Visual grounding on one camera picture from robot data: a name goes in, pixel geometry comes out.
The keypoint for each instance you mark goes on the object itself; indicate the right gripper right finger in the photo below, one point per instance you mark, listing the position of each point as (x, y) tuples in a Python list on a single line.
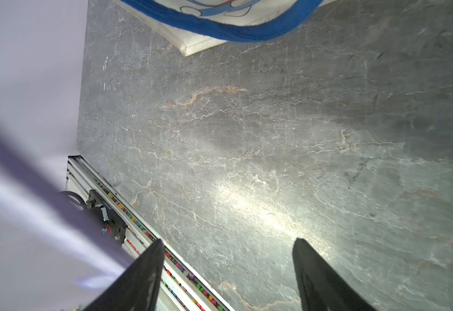
[(320, 286)]

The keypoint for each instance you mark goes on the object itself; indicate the purple mesh pouch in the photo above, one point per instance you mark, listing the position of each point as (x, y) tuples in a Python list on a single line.
[(30, 200)]

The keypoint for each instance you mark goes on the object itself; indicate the white canvas Doraemon tote bag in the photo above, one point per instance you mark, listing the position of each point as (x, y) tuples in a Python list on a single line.
[(194, 26)]

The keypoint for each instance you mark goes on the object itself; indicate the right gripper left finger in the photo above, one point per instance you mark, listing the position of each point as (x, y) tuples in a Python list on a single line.
[(138, 287)]

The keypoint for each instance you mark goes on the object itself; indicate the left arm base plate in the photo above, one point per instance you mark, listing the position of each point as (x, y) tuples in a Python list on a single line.
[(95, 207)]

